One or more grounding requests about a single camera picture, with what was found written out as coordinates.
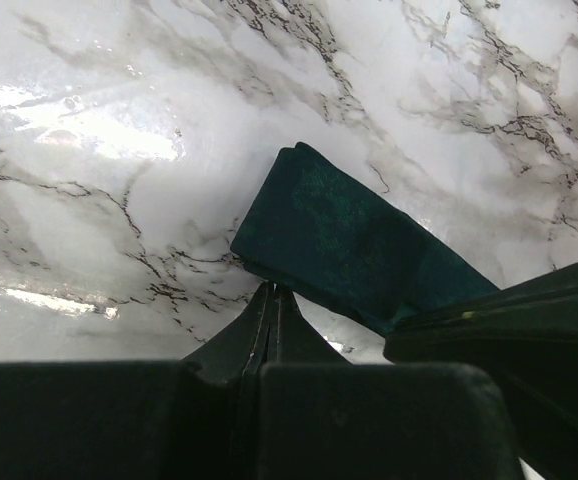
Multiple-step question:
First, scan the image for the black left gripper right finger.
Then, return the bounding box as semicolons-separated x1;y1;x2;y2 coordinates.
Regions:
258;287;523;479

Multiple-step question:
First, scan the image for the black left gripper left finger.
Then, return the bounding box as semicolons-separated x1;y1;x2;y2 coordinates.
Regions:
0;284;272;479

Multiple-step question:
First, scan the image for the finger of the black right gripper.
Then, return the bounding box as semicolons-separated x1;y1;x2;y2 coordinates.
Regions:
384;263;578;479

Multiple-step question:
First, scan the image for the dark green tie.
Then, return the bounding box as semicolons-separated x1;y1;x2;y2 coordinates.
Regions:
231;142;498;336

